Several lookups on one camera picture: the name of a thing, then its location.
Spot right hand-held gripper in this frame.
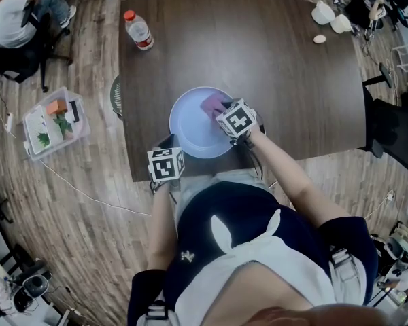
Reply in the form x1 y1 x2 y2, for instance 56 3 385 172
216 98 267 148

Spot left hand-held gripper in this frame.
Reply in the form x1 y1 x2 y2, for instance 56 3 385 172
147 133 186 192

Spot purple cloth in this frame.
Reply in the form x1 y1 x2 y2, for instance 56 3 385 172
200 92 227 118

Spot big blue plate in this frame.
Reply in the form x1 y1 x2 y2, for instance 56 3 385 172
169 86 239 159

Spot person's right forearm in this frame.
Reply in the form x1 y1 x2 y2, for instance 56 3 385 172
250 127 353 230

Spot person's left forearm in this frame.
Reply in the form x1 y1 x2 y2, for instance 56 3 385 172
146 181 177 272

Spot person's grey trousers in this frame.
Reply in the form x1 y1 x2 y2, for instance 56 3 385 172
173 168 271 217

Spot dark round perforated stool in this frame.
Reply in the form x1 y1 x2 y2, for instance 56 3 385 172
109 75 123 118

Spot person's navy white top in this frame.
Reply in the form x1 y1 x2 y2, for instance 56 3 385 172
127 181 380 326

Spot green leafy sprig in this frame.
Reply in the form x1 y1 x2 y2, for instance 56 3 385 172
53 113 74 139

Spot clear plastic storage box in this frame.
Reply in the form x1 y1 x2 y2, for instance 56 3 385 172
22 86 92 162

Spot orange block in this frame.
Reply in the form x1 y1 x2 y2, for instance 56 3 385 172
46 99 69 115

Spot plastic water bottle red cap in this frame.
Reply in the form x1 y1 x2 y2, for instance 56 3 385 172
124 10 155 51

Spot wide white cup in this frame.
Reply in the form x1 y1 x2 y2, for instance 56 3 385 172
311 0 336 26

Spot white perforated tray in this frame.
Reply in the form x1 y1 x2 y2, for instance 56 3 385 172
23 106 55 155

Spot black grey device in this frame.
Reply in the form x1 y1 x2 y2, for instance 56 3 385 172
12 273 50 314

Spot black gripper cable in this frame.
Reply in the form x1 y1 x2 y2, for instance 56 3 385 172
248 141 269 189

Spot white floor cable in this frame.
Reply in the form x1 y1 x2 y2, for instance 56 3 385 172
37 158 153 217

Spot white mug with handle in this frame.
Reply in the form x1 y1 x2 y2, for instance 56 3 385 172
330 14 353 34

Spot grey harness strap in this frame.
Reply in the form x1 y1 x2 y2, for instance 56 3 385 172
329 246 364 305
144 292 180 326

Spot white wire rack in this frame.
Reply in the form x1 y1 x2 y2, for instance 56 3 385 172
390 44 408 73

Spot white charger cable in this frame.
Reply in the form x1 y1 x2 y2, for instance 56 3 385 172
363 190 395 220

